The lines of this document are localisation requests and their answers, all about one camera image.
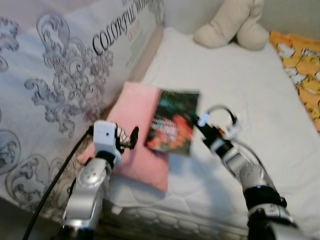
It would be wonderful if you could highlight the white quilted mattress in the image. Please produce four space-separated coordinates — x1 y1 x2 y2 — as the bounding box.
92 27 320 240

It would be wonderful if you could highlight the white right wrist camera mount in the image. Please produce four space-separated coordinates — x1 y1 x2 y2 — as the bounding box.
197 112 242 141

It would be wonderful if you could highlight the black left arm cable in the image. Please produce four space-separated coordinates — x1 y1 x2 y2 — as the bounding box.
22 126 96 240

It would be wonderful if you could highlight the pink pillow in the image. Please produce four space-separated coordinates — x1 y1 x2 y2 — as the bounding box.
76 81 171 194

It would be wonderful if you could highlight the orange yellow cartoon blanket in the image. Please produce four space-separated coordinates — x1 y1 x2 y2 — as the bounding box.
268 30 320 134

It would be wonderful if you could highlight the dark book with red cover art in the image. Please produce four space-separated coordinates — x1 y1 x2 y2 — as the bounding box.
144 89 202 156

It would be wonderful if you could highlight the white printed headboard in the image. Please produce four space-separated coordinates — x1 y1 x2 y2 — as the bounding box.
0 0 166 222

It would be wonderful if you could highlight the cream plush toy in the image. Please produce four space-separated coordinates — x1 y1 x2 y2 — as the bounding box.
193 0 270 51

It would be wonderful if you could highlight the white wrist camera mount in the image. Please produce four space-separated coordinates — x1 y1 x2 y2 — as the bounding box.
92 119 121 156
197 112 242 141

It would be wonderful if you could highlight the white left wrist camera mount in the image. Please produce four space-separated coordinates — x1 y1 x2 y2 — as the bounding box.
92 119 121 156

